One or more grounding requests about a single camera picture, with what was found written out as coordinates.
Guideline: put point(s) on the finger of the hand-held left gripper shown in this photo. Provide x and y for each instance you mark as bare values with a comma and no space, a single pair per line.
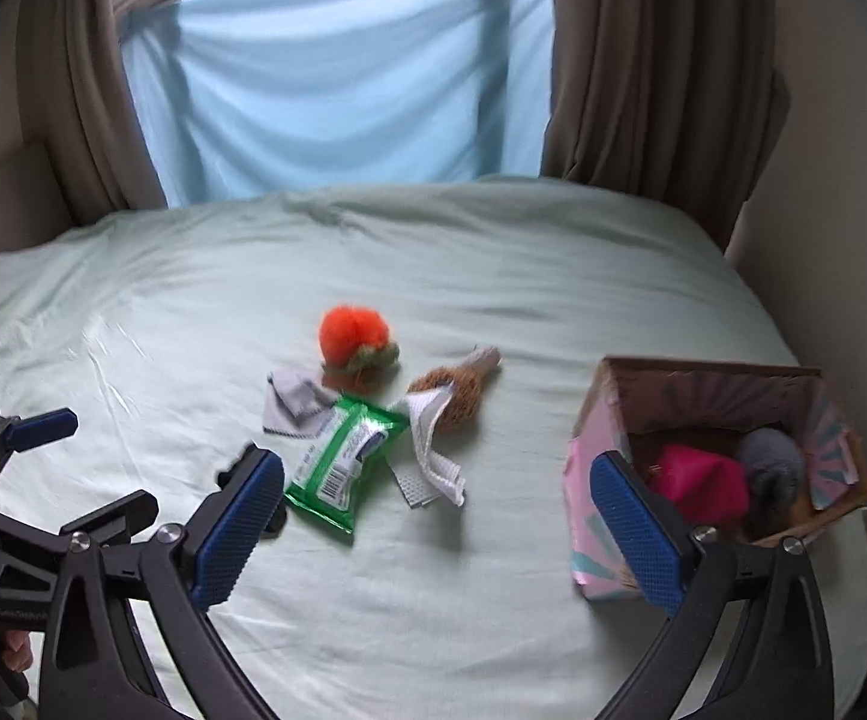
43,426
129,511

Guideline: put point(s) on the green wet wipes packet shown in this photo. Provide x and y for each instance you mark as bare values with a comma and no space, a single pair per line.
343,457

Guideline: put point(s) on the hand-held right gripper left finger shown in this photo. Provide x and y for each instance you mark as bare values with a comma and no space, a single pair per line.
237,529

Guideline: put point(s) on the small grey cloth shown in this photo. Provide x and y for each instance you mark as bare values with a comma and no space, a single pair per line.
291,405

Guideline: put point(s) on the pink patterned cardboard box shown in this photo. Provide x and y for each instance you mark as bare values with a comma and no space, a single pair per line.
703,394

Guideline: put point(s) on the white waffle cloth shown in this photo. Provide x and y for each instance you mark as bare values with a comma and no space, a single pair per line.
433,457

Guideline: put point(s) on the pink plush toy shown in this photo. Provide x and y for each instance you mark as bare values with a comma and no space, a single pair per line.
703,484

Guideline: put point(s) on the grey plush toy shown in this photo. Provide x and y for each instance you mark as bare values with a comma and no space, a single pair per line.
774,465

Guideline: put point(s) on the brown plush toy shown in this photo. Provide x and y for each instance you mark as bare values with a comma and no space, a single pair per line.
456,386

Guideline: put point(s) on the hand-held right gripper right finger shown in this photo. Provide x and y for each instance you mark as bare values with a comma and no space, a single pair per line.
637,532

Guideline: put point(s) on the brown curtain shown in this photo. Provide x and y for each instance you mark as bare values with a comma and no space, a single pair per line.
81,90
628,75

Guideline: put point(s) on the orange pompom plush toy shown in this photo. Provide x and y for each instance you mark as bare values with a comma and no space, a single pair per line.
351,337

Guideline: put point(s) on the light blue hanging cloth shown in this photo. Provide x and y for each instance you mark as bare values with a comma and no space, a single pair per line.
328,90

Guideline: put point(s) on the bed with pale green sheet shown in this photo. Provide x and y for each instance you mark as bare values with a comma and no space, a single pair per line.
478,277

